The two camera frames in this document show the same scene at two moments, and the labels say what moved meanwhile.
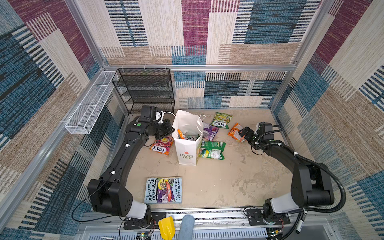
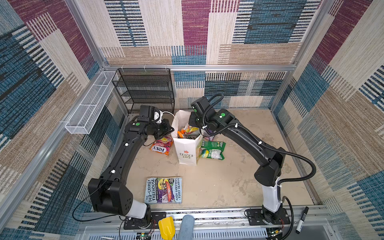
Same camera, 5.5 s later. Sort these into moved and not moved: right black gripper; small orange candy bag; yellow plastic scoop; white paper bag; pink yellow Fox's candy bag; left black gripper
Moved: right black gripper; small orange candy bag
Not moved: pink yellow Fox's candy bag; white paper bag; left black gripper; yellow plastic scoop
